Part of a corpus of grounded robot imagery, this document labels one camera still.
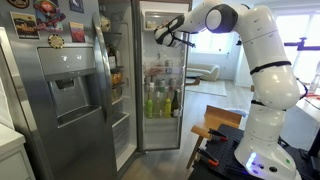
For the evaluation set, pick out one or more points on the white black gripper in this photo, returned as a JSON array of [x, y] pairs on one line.
[[169, 34]]

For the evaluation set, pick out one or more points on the clear top compartment lid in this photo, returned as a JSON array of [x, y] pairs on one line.
[[151, 20]]

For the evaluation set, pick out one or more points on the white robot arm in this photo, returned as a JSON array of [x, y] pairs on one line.
[[276, 88]]

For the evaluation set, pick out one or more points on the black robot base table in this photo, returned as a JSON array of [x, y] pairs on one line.
[[230, 169]]

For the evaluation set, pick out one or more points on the open right fridge door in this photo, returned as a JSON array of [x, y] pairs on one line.
[[159, 68]]

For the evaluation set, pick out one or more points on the stainless steel side-by-side fridge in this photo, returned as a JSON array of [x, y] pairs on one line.
[[76, 106]]

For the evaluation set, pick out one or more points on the white sofa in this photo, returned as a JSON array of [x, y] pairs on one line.
[[209, 72]]

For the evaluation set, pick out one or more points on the dark wine bottle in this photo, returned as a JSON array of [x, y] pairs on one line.
[[175, 105]]

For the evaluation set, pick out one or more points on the clear bottle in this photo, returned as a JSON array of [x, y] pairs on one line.
[[158, 112]]

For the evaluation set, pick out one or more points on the yellow-green bottle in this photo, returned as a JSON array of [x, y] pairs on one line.
[[167, 106]]

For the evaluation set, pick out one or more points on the green bottle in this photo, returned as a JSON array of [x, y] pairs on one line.
[[149, 105]]

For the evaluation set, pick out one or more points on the red picture magnet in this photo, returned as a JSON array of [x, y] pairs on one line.
[[77, 32]]

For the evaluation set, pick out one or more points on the wooden chair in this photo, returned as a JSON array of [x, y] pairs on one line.
[[213, 118]]

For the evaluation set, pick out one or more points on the round gold magnet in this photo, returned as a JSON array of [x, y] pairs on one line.
[[56, 41]]

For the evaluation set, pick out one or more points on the colourful character magnet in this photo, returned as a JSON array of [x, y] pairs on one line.
[[48, 15]]

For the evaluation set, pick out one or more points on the black orange clamp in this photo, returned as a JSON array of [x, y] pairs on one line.
[[208, 157]]

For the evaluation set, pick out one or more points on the landscape photo magnet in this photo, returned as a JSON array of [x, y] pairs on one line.
[[25, 25]]

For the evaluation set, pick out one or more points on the white lower kitchen cabinet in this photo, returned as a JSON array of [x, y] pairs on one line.
[[14, 162]]

